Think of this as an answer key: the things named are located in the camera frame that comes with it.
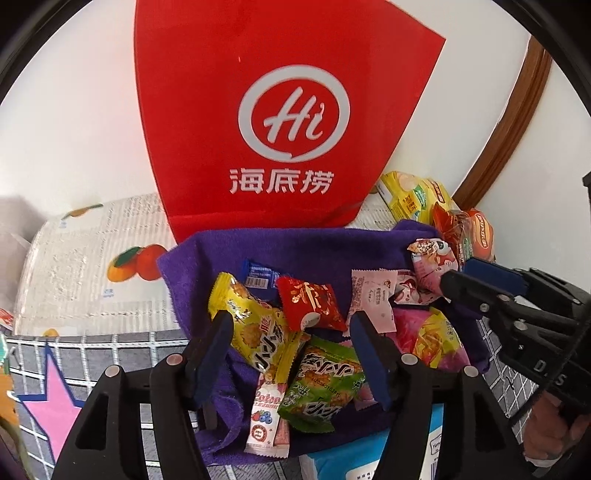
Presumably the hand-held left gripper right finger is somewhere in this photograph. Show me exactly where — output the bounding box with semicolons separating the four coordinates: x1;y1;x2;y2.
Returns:
348;311;543;480

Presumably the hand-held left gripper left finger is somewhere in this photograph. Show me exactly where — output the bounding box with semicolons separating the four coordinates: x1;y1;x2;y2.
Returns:
51;310;235;480

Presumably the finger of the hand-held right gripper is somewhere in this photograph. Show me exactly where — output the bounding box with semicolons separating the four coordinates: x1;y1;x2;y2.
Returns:
438;270;522;324
461;258;580;305

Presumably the plain pink snack packet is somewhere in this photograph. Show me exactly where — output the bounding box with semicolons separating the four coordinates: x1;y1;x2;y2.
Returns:
353;383;379;411

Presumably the panda print snack packet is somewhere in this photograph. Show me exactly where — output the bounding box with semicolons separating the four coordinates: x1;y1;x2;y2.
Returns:
407;237;462;296

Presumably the green snack packet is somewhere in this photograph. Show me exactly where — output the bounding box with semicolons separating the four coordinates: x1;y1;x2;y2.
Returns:
278;336;370;435

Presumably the yellow snack packet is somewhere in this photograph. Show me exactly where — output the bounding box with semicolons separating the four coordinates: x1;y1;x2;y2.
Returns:
208;272;311;384

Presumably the pink and yellow chips packet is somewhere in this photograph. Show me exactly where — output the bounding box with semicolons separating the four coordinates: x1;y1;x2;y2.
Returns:
390;307;472;370

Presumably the pale pink snack packet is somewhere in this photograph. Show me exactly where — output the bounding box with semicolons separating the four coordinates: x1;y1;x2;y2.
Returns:
350;268;399;334

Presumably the long white berry wafer packet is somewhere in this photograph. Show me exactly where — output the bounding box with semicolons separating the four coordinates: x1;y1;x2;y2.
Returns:
244;371;291;459

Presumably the red snack packet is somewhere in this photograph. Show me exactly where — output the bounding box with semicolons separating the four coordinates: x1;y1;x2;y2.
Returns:
276;275;348;332

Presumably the dark blue snack packet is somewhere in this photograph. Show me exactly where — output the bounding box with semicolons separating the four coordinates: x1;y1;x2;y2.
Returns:
241;259;282;291

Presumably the purple towel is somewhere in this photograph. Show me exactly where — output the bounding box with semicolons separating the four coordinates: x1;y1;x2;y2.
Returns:
157;219;492;469

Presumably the person's right hand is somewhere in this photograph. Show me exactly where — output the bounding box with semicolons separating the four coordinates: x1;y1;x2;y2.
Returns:
524;392;578;468

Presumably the orange chips bag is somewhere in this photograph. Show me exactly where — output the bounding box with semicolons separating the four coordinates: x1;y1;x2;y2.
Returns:
431;202;496;264

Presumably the grey checked tablecloth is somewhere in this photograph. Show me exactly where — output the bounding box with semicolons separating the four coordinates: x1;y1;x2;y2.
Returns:
0;318;546;480

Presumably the blue box white label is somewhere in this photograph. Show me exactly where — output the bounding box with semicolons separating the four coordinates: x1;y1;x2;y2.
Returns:
298;401;446;480

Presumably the yellow chips bag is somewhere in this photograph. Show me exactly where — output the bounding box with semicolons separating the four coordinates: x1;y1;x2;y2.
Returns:
379;171;455;222

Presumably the pink paper star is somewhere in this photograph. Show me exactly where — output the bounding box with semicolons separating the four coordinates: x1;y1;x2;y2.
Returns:
21;344;86;467

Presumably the red paper bag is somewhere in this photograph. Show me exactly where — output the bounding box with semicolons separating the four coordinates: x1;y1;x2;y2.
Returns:
134;0;446;247

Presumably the black braided cable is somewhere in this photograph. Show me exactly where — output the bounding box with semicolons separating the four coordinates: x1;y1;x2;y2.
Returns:
508;318;587;428

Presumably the brown wooden door frame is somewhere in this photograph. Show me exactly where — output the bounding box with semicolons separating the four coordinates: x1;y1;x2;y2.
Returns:
452;34;552;208

